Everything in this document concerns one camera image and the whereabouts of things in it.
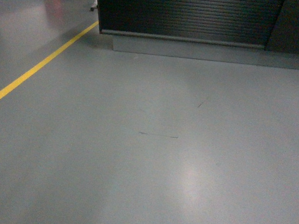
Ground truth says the black slatted checkout counter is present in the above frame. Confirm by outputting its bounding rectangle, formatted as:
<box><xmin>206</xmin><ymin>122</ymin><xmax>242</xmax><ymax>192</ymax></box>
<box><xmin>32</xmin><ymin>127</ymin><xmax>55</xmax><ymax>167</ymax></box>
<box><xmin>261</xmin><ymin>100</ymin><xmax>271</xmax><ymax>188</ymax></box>
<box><xmin>98</xmin><ymin>0</ymin><xmax>299</xmax><ymax>69</ymax></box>

